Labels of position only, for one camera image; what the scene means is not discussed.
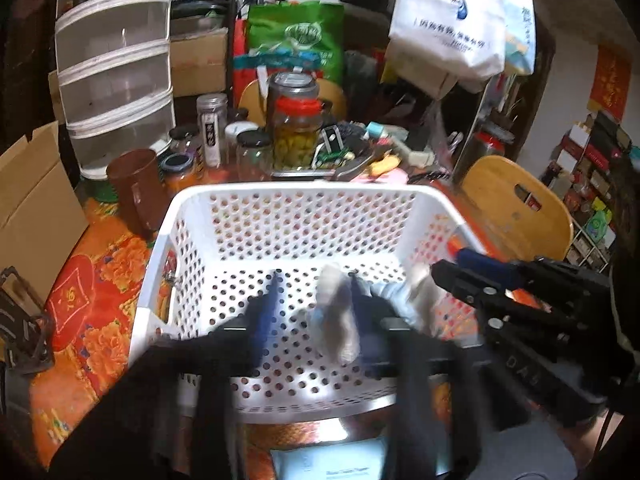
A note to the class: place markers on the white lidded jar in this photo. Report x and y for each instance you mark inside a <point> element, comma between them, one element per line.
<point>239,130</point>

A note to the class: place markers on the red floral tablecloth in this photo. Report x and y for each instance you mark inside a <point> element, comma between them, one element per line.
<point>90,310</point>

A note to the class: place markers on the large pickle jar red lid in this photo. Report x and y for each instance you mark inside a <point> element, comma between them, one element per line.
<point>295,135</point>

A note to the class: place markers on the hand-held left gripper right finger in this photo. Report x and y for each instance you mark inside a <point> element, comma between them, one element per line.
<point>363,322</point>

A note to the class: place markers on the yellow toy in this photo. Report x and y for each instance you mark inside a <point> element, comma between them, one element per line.
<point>385,162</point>

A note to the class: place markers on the grey light-blue sock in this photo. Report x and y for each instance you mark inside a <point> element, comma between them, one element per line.
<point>335,332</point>

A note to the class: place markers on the tall clear jar black label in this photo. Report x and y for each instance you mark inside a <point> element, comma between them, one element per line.
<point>212,130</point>

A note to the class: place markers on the white perforated plastic basket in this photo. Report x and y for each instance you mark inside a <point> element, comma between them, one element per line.
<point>300,220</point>

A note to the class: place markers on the pink notepad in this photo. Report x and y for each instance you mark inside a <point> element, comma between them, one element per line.
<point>385,177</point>

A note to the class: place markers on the white blue tote bag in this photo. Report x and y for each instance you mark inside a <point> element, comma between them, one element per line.
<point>520,30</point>

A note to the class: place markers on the empty glass jar black lid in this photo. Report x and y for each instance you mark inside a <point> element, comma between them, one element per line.
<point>254,157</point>

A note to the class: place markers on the open cardboard box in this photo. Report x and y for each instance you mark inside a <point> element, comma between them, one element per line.
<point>35,200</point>

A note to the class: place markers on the closed cardboard box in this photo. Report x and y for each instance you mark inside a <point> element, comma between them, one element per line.
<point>200,67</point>

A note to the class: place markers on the dark lidded glass jar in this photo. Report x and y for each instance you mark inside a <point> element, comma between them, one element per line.
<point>184,137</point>

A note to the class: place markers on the green shopping bag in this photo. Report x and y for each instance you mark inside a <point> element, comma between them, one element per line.
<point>300,35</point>

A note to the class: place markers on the red wall poster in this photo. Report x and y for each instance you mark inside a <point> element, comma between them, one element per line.
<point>610,80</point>

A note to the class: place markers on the beige cardboard box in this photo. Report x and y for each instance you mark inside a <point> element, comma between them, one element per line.
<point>425,77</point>

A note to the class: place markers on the white printed tote bag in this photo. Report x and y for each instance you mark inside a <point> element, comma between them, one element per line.
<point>440,10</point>

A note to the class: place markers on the clear plastic drawer tower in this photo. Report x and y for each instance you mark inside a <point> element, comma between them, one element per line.
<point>115,60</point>

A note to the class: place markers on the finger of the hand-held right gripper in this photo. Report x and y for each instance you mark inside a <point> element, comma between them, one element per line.
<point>465,282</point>
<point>482,261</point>

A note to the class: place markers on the brown plastic cup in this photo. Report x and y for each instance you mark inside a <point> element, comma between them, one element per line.
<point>137,190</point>

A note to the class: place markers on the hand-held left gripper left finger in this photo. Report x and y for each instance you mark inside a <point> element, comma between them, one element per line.
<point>266,312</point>

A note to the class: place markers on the glass jar orange contents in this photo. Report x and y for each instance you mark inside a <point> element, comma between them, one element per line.
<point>177,176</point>

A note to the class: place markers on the white paper sheet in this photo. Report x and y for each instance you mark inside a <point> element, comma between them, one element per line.
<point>325,460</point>

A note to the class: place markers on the shelf of assorted boxes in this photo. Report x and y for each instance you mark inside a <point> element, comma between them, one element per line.
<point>585,170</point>

